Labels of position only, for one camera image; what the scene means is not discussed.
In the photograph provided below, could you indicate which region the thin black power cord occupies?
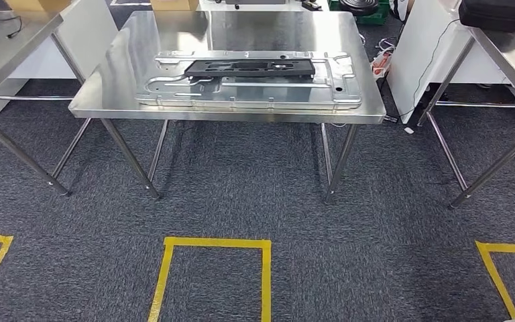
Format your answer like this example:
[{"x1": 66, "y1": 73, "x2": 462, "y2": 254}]
[{"x1": 397, "y1": 17, "x2": 461, "y2": 119}]

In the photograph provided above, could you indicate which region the cardboard box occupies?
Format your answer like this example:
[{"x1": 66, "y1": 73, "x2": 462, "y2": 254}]
[
  {"x1": 150, "y1": 0, "x2": 200, "y2": 11},
  {"x1": 4, "y1": 0, "x2": 72, "y2": 12}
]

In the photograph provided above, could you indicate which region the stamped aluminium panel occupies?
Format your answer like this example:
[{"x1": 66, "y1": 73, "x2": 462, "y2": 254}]
[{"x1": 135, "y1": 50, "x2": 363, "y2": 111}]

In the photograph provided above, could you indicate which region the black bag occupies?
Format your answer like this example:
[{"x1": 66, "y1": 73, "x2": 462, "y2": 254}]
[{"x1": 458, "y1": 0, "x2": 515, "y2": 33}]

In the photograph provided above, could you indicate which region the white power strip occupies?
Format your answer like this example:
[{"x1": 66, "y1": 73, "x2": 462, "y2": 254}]
[{"x1": 370, "y1": 38, "x2": 396, "y2": 78}]

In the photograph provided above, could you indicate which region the black plastic mounting plate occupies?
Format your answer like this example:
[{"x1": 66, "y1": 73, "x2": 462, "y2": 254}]
[{"x1": 183, "y1": 58, "x2": 317, "y2": 80}]

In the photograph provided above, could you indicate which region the white desk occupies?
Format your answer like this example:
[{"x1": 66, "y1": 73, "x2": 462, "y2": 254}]
[{"x1": 197, "y1": 0, "x2": 329, "y2": 12}]

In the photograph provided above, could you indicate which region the stainless steel workbench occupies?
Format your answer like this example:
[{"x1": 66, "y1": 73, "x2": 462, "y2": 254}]
[{"x1": 52, "y1": 9, "x2": 387, "y2": 203}]

